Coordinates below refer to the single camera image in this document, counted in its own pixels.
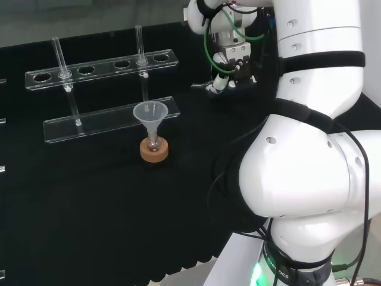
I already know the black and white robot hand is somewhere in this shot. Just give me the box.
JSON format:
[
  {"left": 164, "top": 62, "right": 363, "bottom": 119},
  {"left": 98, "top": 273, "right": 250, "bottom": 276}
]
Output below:
[{"left": 208, "top": 41, "right": 258, "bottom": 95}]

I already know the translucent plastic funnel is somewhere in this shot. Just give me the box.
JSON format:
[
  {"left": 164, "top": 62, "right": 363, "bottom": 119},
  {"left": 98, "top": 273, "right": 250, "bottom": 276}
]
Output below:
[{"left": 132, "top": 101, "right": 169, "bottom": 141}]

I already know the clear acrylic funnel stand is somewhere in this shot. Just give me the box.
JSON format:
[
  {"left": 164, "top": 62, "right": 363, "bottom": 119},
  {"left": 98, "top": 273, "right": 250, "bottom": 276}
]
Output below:
[{"left": 24, "top": 24, "right": 182, "bottom": 144}]

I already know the small round-bottom glass flask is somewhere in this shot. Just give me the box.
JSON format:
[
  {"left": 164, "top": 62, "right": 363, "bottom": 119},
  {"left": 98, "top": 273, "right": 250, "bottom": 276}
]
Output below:
[{"left": 145, "top": 130, "right": 162, "bottom": 154}]

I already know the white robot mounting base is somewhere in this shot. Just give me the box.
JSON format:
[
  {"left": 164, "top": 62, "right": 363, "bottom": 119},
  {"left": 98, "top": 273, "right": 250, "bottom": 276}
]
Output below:
[{"left": 205, "top": 232, "right": 268, "bottom": 286}]

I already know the black bench cloth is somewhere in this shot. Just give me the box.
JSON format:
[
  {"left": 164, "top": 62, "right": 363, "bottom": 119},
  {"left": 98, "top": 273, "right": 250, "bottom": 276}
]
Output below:
[{"left": 0, "top": 20, "right": 381, "bottom": 282}]

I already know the clear acrylic rack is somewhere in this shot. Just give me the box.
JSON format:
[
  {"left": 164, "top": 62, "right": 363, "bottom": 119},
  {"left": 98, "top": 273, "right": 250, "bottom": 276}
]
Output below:
[{"left": 0, "top": 77, "right": 7, "bottom": 125}]

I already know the cork ring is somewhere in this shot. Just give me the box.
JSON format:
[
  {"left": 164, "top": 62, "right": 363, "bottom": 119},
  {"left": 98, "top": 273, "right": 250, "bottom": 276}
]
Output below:
[{"left": 139, "top": 137, "right": 170, "bottom": 163}]

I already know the black cable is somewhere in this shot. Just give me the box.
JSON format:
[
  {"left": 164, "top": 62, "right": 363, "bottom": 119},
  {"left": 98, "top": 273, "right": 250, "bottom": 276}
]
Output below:
[
  {"left": 207, "top": 114, "right": 271, "bottom": 242},
  {"left": 327, "top": 119, "right": 371, "bottom": 286}
]

